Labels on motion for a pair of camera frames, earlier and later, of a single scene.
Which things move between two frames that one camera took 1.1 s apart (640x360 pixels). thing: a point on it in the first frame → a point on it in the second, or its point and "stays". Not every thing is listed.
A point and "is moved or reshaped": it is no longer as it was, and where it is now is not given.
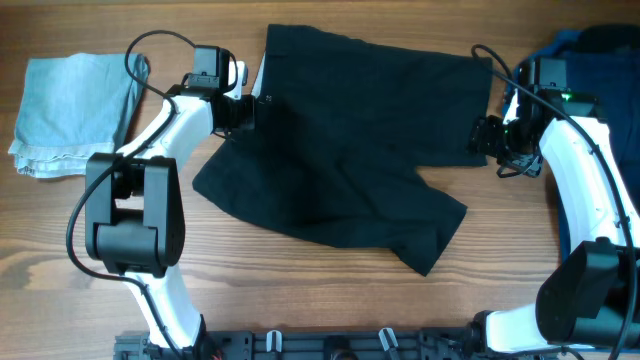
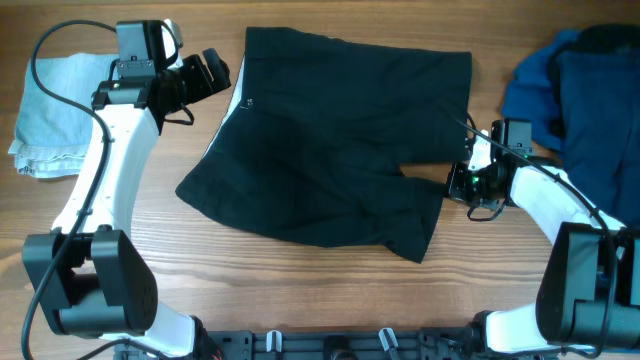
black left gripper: [246, 119] → [203, 85]
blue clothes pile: [604, 62] stays
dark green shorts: [341, 131] is moved or reshaped
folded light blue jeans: [72, 106] stays
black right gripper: [481, 139] → [456, 189]
